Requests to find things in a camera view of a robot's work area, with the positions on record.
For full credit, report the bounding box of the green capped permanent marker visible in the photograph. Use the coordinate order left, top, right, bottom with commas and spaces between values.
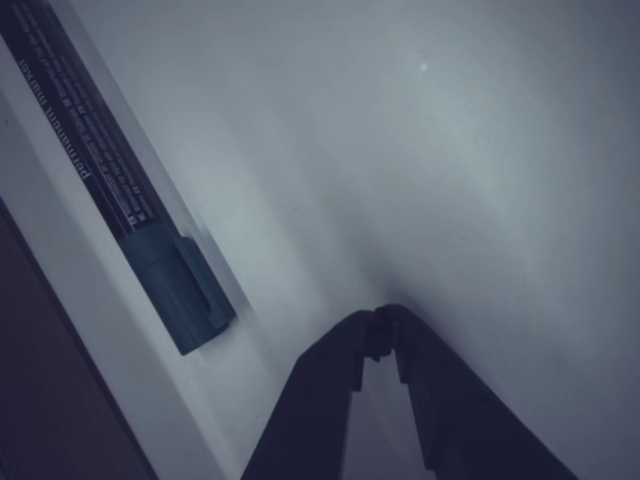
0, 0, 238, 357

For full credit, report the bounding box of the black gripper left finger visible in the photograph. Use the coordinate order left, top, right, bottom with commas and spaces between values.
242, 309, 377, 480

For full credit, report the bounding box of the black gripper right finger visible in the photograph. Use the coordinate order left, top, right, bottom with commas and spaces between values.
372, 303, 580, 480

